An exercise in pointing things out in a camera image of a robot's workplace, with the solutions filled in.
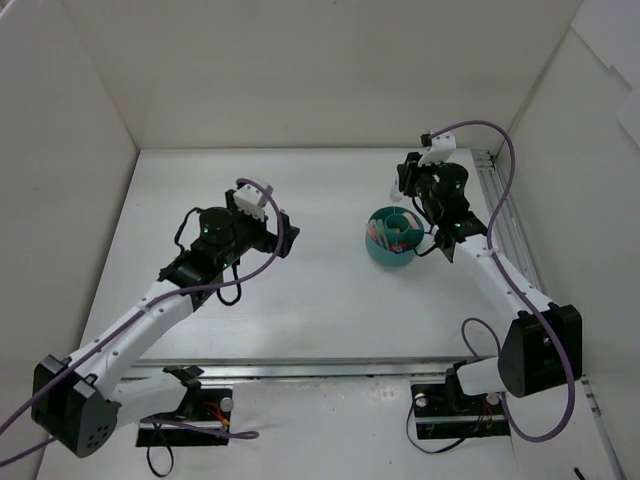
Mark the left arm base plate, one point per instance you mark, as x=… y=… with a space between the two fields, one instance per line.
x=211 y=408

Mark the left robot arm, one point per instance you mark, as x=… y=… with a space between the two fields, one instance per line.
x=82 y=399

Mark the aluminium frame rail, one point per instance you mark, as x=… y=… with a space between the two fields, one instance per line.
x=507 y=232

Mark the small clear blue bottle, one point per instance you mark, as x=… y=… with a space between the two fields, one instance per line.
x=395 y=194

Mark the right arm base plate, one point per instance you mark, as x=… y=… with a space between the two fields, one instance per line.
x=441 y=411

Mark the teal round desk organizer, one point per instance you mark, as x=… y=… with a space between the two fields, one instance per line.
x=392 y=235

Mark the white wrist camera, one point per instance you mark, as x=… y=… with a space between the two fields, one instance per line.
x=251 y=199
x=438 y=148

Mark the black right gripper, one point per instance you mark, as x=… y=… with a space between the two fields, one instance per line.
x=407 y=171

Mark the pink eraser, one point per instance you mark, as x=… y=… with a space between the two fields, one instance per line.
x=412 y=221

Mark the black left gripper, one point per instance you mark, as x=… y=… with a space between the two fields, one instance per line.
x=284 y=234

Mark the orange yellow highlighter pack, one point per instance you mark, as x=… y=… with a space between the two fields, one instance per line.
x=377 y=233

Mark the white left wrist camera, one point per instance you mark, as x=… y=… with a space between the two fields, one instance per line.
x=251 y=199

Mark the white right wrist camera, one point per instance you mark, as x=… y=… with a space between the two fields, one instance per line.
x=438 y=148

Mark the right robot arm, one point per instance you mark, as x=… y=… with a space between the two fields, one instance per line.
x=543 y=345

